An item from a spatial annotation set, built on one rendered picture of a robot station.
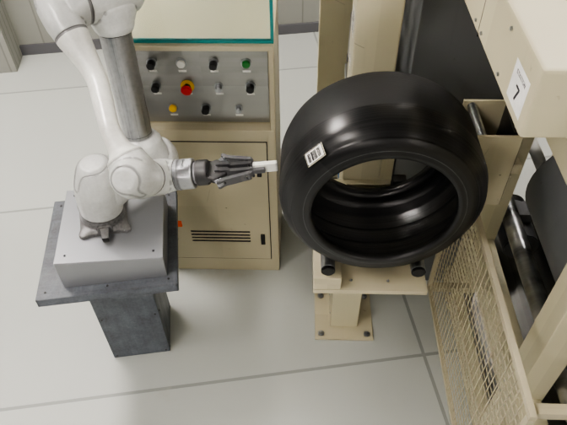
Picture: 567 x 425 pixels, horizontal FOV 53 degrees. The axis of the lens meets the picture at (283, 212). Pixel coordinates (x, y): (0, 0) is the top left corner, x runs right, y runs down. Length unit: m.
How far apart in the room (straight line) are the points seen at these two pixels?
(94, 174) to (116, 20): 0.50
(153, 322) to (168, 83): 1.00
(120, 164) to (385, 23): 0.81
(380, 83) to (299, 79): 2.69
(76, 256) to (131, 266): 0.19
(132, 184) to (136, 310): 1.07
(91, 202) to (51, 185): 1.59
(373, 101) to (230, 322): 1.57
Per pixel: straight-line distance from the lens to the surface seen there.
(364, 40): 1.70
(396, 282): 1.92
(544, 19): 1.24
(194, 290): 2.91
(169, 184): 1.65
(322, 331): 2.71
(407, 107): 1.48
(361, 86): 1.55
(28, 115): 4.27
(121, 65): 1.96
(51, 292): 2.23
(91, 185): 2.03
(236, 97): 2.27
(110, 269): 2.13
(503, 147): 1.93
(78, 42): 1.78
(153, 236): 2.14
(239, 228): 2.71
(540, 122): 1.16
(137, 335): 2.62
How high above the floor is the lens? 2.32
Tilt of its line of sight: 46 degrees down
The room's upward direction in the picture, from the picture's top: 1 degrees counter-clockwise
